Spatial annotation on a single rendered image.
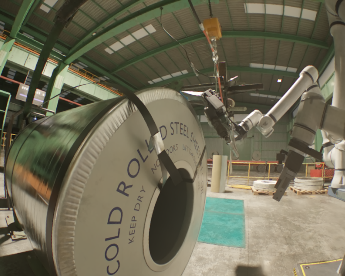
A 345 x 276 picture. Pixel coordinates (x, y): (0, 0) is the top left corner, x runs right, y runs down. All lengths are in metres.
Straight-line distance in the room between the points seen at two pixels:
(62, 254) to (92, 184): 0.17
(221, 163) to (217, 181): 0.64
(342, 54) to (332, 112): 0.34
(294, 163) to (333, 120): 0.18
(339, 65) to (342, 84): 0.09
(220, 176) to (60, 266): 5.32
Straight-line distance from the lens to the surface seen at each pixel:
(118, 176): 0.40
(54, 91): 5.37
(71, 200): 0.33
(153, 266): 0.72
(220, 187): 5.52
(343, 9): 0.79
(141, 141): 0.46
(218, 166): 5.45
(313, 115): 0.54
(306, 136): 0.53
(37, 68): 1.29
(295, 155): 0.50
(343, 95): 0.72
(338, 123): 0.54
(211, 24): 1.36
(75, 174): 0.32
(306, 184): 6.19
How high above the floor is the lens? 1.06
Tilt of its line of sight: 8 degrees up
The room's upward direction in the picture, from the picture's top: 4 degrees clockwise
